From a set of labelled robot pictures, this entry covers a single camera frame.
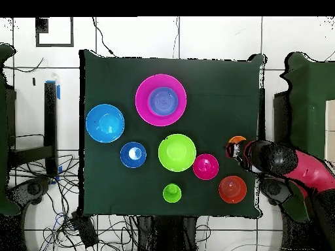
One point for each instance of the orange cup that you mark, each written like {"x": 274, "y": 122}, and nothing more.
{"x": 236, "y": 139}

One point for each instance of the large light blue bowl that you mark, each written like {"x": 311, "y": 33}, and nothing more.
{"x": 104, "y": 123}

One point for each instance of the black power brick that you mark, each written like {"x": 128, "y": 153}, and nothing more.
{"x": 85, "y": 230}

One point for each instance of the lime green bowl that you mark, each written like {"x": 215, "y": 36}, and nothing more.
{"x": 177, "y": 153}

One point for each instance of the small light blue bowl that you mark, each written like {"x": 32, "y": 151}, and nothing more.
{"x": 163, "y": 102}

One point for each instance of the dark green tablecloth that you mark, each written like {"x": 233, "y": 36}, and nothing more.
{"x": 117, "y": 183}

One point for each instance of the black stand with blue tape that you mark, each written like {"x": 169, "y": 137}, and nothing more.
{"x": 50, "y": 117}

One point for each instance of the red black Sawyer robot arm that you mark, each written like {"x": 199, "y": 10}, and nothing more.
{"x": 308, "y": 170}

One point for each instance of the small pink bowl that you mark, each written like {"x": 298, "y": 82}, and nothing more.
{"x": 209, "y": 170}

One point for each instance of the large pink bowl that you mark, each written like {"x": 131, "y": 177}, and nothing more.
{"x": 142, "y": 104}

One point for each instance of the green cup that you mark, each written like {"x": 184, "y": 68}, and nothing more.
{"x": 172, "y": 193}

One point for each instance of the black pedestal foot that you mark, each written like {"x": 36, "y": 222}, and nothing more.
{"x": 273, "y": 189}
{"x": 28, "y": 189}

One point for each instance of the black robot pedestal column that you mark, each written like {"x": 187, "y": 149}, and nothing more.
{"x": 167, "y": 232}

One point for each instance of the orange bowl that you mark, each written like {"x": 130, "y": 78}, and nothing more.
{"x": 232, "y": 189}

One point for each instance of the green cloth covered side table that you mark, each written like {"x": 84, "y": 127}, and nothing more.
{"x": 4, "y": 130}
{"x": 308, "y": 104}

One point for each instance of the dark blue bowl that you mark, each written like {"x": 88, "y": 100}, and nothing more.
{"x": 125, "y": 155}

